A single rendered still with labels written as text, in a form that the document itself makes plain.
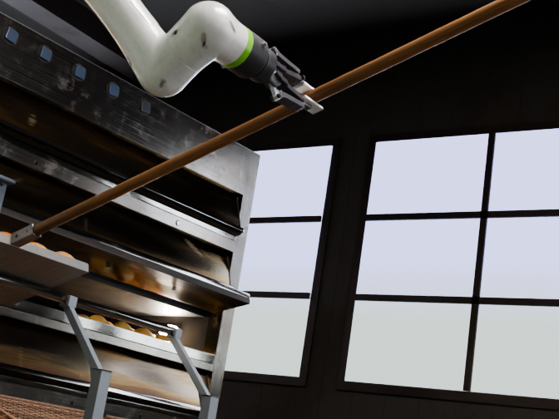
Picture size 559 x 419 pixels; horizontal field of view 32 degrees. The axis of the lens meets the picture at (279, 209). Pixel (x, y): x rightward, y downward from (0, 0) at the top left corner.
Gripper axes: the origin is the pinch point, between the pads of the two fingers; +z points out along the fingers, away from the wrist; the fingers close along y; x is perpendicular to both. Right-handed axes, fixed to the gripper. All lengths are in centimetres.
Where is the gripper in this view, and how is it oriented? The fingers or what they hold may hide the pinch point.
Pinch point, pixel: (308, 97)
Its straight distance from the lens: 217.9
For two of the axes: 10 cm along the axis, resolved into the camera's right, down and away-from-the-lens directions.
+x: 8.0, -3.3, -5.0
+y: 0.9, 8.9, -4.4
